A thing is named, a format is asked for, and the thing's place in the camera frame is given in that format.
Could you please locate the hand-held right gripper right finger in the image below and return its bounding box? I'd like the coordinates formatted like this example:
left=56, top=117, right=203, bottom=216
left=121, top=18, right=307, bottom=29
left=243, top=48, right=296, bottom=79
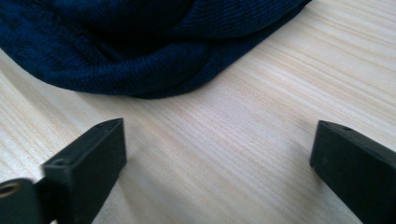
left=309, top=119, right=396, bottom=224

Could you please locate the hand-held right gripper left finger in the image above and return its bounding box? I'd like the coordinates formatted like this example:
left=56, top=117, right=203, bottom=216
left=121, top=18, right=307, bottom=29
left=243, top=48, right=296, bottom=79
left=40, top=118, right=128, bottom=224

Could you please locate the dark blue knitted cloth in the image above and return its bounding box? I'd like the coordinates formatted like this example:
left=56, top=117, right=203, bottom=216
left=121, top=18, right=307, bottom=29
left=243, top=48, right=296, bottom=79
left=0, top=0, right=313, bottom=100

